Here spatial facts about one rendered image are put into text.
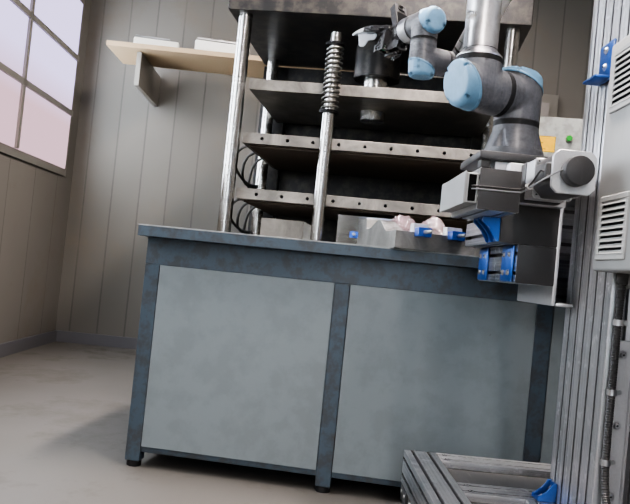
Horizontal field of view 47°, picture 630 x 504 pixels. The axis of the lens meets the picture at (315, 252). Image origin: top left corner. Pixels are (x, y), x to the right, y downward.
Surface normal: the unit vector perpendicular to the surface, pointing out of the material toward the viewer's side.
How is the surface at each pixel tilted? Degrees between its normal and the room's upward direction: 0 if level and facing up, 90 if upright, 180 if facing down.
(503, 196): 90
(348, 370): 90
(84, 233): 90
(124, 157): 90
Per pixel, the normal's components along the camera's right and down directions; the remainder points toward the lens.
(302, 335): -0.12, -0.04
